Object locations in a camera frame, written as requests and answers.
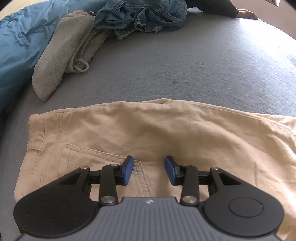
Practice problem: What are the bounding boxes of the beige trousers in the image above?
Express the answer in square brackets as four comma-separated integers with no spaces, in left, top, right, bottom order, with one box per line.
[14,99,295,240]

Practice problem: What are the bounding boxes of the grey bed blanket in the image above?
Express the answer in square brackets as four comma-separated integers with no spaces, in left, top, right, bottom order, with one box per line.
[1,13,295,240]

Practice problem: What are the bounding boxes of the blue denim jeans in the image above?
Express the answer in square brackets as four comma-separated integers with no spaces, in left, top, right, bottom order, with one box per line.
[94,1,187,40]

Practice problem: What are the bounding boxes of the blue duvet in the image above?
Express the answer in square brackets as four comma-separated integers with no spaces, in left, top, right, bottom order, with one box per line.
[1,1,105,130]

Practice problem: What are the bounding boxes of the seated person in maroon jacket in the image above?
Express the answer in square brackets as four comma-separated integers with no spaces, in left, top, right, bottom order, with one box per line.
[185,0,258,20]

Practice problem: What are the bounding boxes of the grey sweatpants with drawstring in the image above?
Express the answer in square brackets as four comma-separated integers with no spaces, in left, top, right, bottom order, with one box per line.
[32,10,110,101]

